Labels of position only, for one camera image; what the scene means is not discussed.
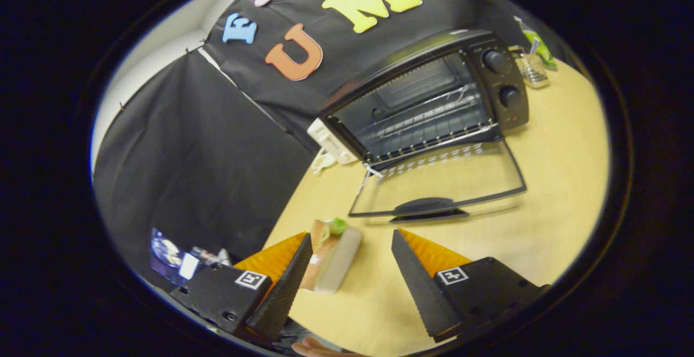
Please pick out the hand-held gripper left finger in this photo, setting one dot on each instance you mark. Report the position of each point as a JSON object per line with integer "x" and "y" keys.
{"x": 284, "y": 286}

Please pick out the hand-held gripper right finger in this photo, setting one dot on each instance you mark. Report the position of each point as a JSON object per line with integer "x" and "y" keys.
{"x": 420, "y": 281}

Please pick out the sandwich with lettuce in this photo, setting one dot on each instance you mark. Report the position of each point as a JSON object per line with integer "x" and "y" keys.
{"x": 331, "y": 259}

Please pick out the black toaster oven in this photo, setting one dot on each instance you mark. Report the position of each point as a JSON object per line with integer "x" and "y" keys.
{"x": 496, "y": 80}

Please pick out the white pop-up toaster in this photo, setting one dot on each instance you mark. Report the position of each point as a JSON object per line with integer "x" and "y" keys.
{"x": 331, "y": 140}

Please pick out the pile of clutter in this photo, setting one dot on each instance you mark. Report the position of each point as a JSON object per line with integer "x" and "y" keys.
{"x": 173, "y": 254}

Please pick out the small white dish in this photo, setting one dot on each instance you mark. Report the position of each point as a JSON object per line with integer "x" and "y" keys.
{"x": 323, "y": 161}

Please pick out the glass jar with straw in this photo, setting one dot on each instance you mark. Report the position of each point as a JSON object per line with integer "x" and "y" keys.
{"x": 531, "y": 69}

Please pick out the green drink bottle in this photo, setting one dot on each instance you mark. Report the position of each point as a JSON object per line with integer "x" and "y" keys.
{"x": 539, "y": 48}

